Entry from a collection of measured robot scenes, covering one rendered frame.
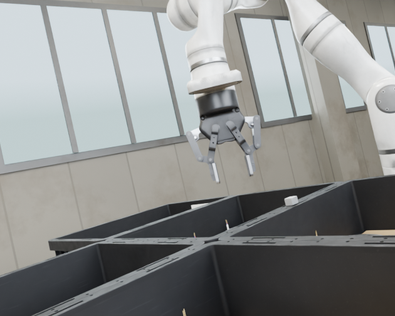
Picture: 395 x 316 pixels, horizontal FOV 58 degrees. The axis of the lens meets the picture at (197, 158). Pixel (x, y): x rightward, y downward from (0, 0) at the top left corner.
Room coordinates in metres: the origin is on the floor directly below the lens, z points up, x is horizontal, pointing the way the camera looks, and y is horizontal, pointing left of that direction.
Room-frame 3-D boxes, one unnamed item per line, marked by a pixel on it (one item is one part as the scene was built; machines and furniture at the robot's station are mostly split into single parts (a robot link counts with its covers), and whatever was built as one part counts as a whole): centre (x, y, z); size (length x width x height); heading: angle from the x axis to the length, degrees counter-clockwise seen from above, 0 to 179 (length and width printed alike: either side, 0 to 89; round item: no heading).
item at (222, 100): (0.64, -0.06, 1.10); 0.08 x 0.08 x 0.09
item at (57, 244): (0.91, 0.17, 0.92); 0.40 x 0.30 x 0.02; 133
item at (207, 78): (0.62, -0.06, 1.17); 0.11 x 0.09 x 0.06; 178
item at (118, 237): (0.70, -0.04, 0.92); 0.40 x 0.30 x 0.02; 133
